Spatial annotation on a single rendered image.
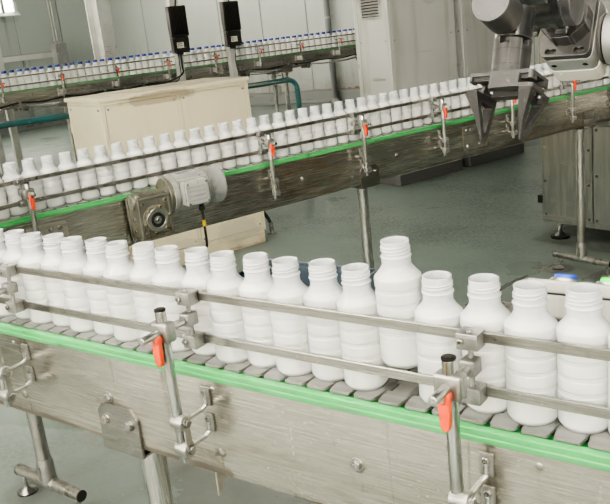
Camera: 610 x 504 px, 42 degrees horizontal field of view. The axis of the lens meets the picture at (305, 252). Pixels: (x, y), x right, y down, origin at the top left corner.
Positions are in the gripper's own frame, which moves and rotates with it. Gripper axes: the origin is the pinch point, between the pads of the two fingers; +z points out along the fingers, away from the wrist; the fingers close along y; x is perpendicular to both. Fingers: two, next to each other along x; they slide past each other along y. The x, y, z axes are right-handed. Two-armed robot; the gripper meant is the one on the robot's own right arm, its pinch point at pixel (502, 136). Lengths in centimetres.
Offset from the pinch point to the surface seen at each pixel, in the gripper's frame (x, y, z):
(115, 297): -28, -52, 32
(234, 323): -24.4, -27.1, 33.0
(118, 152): 52, -165, -12
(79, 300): -27, -62, 33
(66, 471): 70, -194, 102
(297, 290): -25.1, -15.3, 27.0
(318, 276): -26.1, -11.2, 24.9
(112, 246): -30, -51, 24
